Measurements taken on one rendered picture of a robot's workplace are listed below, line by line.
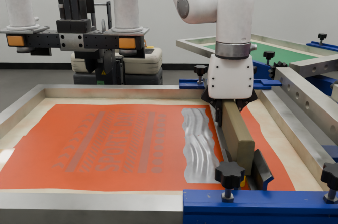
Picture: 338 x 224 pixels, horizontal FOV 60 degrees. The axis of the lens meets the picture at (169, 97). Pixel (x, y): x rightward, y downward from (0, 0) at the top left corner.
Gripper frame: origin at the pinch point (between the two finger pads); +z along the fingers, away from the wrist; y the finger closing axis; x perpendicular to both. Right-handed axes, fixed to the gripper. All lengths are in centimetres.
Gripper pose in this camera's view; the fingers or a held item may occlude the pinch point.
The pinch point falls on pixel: (227, 116)
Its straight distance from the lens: 72.2
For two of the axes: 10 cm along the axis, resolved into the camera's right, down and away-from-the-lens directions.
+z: 0.1, 9.3, 3.6
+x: -0.2, 3.6, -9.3
